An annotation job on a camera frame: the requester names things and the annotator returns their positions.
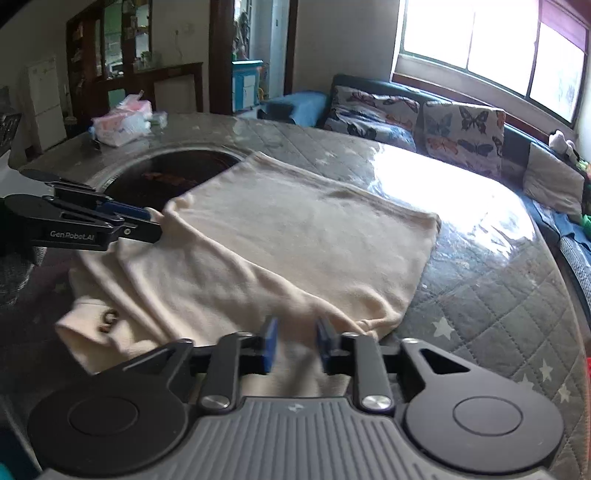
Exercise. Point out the small green packet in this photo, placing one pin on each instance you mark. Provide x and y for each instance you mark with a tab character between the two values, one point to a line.
158	118

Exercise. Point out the plain grey pillow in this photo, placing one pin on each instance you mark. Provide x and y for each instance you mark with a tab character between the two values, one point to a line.
551	177

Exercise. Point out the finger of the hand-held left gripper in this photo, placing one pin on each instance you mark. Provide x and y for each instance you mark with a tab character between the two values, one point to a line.
124	211
141	231

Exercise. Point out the light blue cabinet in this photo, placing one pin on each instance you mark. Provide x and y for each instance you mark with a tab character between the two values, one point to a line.
247	87

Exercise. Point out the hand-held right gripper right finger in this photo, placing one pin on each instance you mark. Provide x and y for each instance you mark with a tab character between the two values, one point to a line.
324	347

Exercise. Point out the dark wooden sideboard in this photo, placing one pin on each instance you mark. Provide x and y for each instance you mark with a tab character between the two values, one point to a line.
184	74

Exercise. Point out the round black induction cooker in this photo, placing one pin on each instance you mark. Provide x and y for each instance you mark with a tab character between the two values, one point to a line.
184	173

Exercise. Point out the dark wooden display cabinet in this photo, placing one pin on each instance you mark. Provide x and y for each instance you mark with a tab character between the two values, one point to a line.
92	41

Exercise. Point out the window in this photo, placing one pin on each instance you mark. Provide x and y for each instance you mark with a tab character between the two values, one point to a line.
485	41

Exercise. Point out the dark wooden door frame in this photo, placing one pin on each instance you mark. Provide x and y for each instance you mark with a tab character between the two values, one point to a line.
221	55

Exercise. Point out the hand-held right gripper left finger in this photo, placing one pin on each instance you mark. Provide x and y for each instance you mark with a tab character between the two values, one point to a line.
270	346

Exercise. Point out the cream sweater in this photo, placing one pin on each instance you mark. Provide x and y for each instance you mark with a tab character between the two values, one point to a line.
277	240

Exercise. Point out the blue sofa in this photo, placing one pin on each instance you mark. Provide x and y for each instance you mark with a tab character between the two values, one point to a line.
295	104

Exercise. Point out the panda plush toy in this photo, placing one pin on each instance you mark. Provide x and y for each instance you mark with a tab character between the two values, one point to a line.
561	143

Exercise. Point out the white refrigerator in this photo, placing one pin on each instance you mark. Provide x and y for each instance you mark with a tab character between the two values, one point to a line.
46	106

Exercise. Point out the butterfly print pillow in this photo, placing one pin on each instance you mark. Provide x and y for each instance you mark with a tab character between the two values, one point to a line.
369	131
378	104
464	136

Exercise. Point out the pink white tissue pack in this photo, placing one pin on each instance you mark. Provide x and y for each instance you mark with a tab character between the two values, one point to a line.
122	122

